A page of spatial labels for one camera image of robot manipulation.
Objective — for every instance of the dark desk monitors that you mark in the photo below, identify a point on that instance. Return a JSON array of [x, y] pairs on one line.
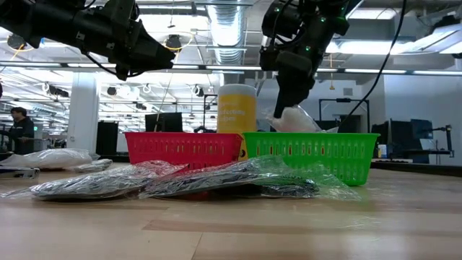
[[400, 137]]

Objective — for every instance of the person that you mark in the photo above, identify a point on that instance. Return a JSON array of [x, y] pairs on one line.
[[23, 133]]

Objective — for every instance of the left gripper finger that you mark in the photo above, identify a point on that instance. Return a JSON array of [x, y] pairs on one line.
[[155, 54]]

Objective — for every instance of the crinkled clear plastic bag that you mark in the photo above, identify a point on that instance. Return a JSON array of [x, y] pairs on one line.
[[92, 166]]

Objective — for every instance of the black cabinet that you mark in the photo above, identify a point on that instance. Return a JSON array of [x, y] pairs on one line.
[[107, 139]]

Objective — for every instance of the yellow disinfecting wipes canister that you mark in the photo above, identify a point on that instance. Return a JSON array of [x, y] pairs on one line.
[[236, 108]]

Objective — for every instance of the black stand frame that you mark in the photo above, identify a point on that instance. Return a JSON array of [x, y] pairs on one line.
[[343, 100]]

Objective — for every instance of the white plastic bag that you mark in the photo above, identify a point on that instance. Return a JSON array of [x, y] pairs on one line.
[[50, 159]]

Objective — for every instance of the silver ventilation duct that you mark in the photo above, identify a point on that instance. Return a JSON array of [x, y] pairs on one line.
[[227, 29]]

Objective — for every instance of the bagged black round pad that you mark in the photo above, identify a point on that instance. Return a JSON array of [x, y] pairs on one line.
[[299, 189], [216, 178], [101, 184]]

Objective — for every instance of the white pillar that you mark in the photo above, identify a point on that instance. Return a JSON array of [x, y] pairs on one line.
[[83, 115]]

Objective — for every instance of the black metal table frame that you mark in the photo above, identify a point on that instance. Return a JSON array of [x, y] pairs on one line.
[[415, 169]]

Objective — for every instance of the red plastic basket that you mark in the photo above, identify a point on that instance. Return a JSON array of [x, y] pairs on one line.
[[180, 141]]

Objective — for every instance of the green plastic basket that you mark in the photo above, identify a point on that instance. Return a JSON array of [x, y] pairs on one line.
[[310, 136]]

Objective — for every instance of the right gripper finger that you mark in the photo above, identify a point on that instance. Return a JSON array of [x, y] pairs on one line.
[[292, 88]]

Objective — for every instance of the black monitor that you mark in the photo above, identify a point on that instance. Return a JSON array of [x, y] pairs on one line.
[[164, 122]]

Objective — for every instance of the silver foil sachet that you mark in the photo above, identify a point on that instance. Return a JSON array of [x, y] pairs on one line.
[[18, 172]]

